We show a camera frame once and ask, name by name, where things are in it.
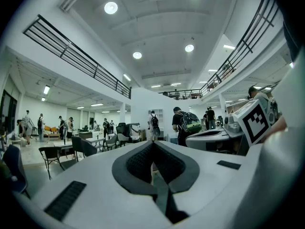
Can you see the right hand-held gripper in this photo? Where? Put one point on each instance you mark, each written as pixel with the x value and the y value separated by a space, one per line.
pixel 255 123

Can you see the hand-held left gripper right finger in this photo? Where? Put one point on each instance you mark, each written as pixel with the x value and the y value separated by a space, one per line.
pixel 214 187

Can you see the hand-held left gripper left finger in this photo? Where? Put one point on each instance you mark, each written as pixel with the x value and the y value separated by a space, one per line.
pixel 83 199

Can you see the person's right forearm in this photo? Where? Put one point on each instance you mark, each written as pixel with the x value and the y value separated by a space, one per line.
pixel 277 125

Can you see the black balcony railing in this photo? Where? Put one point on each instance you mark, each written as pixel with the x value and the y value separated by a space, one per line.
pixel 247 47
pixel 95 71
pixel 181 95

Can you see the white shelf unit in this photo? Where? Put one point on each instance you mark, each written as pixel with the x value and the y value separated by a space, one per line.
pixel 158 113

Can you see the white long table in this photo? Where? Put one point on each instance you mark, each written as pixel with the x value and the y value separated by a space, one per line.
pixel 63 144

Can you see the wooden side box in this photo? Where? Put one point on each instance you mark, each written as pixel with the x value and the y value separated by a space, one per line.
pixel 142 135

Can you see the blue chair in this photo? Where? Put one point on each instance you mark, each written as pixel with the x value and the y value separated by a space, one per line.
pixel 14 166

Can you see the orange sofa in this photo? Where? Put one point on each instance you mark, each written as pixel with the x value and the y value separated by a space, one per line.
pixel 51 129

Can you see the dark canopy cart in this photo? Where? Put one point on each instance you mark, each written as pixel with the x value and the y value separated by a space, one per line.
pixel 133 131

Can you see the black office chair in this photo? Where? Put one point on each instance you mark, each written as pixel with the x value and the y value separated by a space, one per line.
pixel 121 128

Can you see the white round stool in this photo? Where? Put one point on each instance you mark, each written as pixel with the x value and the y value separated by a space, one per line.
pixel 15 141

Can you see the round ceiling light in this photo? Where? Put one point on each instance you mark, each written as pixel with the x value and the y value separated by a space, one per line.
pixel 137 55
pixel 110 7
pixel 189 48

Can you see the person's cream trousers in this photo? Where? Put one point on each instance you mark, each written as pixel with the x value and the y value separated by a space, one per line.
pixel 293 92

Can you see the black framed window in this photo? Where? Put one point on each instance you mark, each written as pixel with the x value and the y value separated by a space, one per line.
pixel 8 113

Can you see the person's black shirt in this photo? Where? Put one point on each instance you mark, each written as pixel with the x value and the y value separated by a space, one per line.
pixel 293 32

